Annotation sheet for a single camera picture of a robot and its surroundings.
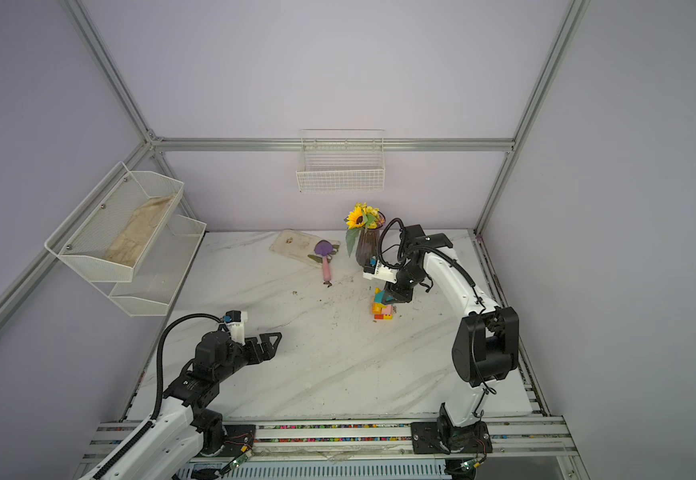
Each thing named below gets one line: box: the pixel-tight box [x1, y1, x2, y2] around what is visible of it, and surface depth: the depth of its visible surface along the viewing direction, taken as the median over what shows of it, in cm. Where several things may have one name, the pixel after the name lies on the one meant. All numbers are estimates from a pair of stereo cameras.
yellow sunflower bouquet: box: [343, 202, 384, 257], surface depth 93 cm
